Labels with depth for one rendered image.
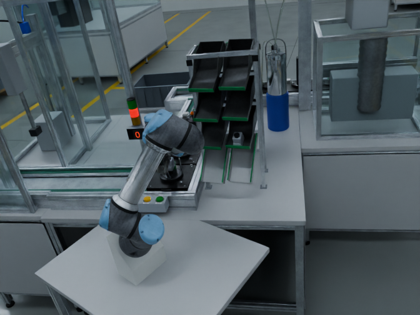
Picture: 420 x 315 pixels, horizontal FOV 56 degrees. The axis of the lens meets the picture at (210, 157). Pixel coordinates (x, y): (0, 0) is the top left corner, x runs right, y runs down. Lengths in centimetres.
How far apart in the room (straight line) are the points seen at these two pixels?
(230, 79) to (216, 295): 100
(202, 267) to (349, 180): 135
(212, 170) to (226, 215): 26
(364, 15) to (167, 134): 150
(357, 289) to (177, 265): 143
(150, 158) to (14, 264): 166
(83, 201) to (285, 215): 114
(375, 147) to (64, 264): 195
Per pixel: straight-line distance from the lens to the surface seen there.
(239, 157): 217
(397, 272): 310
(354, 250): 319
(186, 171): 233
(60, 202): 248
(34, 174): 283
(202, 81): 199
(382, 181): 288
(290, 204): 218
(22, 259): 290
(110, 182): 251
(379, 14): 260
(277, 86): 276
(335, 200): 293
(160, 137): 150
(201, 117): 203
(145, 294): 183
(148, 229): 162
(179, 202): 218
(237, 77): 196
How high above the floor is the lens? 220
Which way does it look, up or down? 30 degrees down
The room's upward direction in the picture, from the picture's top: 8 degrees counter-clockwise
